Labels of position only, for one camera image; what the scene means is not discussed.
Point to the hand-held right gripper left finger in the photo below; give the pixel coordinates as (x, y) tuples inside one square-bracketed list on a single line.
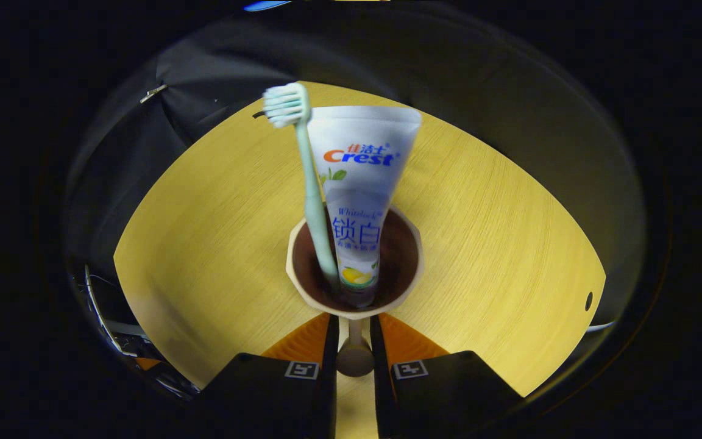
[(326, 366)]

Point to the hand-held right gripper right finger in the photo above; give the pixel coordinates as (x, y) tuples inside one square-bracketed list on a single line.
[(381, 366)]

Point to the beige cup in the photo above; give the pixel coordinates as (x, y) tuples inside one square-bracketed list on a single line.
[(403, 262)]

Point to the mint green toothbrush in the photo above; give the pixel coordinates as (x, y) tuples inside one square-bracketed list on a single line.
[(314, 201)]

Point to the white toothpaste tube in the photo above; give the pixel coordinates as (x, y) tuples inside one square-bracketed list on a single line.
[(363, 183)]

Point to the silver metal clip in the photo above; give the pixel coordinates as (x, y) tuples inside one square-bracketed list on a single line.
[(153, 92)]

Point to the black backdrop cloth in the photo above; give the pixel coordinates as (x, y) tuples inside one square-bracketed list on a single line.
[(217, 79)]

